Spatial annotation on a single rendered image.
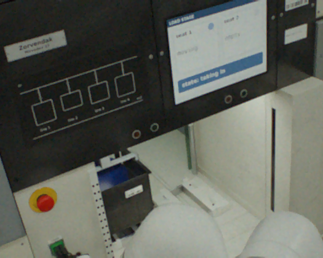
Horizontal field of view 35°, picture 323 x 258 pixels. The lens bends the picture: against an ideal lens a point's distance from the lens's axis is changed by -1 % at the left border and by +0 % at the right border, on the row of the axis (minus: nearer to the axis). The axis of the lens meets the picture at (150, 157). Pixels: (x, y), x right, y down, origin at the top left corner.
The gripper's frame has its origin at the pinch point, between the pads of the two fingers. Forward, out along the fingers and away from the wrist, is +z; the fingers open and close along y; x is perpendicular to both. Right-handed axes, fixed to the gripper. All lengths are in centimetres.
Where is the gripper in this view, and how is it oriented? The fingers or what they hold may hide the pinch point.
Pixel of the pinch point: (61, 254)
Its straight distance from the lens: 126.8
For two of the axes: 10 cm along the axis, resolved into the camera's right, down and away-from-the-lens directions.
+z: -4.8, -4.3, 7.7
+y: 8.7, -3.5, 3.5
